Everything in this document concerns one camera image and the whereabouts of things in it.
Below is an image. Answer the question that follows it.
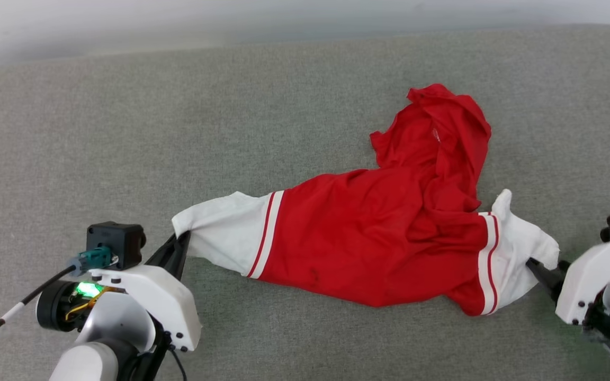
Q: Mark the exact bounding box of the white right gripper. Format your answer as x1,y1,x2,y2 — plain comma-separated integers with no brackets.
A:
526,239,610,366

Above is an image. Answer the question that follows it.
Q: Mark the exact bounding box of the black camera cable white band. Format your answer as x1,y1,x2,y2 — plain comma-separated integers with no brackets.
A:
0,265,79,355

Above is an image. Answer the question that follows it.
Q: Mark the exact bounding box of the grey fabric sofa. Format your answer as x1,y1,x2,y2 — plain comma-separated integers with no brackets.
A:
0,24,610,381

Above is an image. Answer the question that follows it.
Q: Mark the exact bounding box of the teal cable connector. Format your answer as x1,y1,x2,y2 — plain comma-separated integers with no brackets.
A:
69,246,119,276

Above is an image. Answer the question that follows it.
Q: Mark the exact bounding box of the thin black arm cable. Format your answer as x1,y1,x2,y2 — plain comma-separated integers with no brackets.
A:
169,347,187,381

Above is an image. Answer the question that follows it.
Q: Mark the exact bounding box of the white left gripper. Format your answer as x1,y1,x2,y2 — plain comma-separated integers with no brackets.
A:
36,231,203,353

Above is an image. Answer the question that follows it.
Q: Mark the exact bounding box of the red and white shirt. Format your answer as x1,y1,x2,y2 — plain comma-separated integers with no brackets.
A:
172,83,560,316

